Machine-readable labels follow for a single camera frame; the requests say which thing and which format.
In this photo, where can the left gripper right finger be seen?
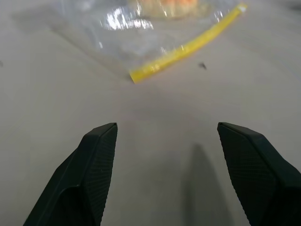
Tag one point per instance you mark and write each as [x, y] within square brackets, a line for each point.
[258, 179]

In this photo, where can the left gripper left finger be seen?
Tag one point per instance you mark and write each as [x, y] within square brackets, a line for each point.
[77, 183]

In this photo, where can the clear yellow zip bag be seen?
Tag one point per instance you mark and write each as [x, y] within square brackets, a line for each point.
[141, 47]

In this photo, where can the round yellow pineapple bun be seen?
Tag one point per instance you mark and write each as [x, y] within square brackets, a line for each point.
[169, 7]

